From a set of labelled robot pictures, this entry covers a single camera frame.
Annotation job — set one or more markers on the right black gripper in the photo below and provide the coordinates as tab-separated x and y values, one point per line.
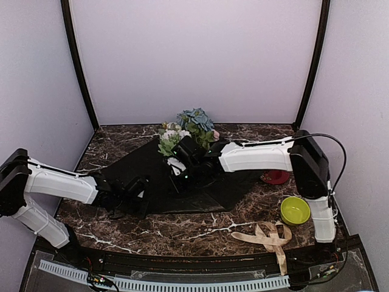
180	189

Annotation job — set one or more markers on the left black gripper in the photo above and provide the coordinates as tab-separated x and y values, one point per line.
142	212

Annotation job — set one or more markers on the black wrapping paper sheet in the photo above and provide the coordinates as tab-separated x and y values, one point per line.
219	194

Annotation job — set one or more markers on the white pink flower bunch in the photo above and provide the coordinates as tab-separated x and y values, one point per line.
169	136

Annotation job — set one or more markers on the blue hydrangea flower stem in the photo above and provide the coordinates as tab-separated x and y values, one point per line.
199	125

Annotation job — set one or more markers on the beige satin ribbon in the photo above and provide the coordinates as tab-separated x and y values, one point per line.
278	235

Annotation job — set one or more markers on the pink rose stem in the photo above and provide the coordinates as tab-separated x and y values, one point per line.
216	135

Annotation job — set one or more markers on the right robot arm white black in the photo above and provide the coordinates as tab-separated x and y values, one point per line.
298	154

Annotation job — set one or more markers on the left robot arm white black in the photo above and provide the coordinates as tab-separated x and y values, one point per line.
21	176

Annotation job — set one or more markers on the red floral plate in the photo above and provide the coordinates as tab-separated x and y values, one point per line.
275	177

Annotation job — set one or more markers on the lime green bowl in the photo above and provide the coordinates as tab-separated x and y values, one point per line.
295	211

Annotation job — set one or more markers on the black front table rail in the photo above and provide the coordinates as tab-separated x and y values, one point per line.
238	257

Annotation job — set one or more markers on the grey slotted cable duct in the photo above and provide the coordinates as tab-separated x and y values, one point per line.
118	283

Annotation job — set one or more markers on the left black frame post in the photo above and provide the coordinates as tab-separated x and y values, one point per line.
76	60

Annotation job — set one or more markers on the black frame post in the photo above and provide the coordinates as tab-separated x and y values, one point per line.
76	60
316	55

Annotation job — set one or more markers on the right black frame post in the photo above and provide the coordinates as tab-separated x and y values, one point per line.
316	55

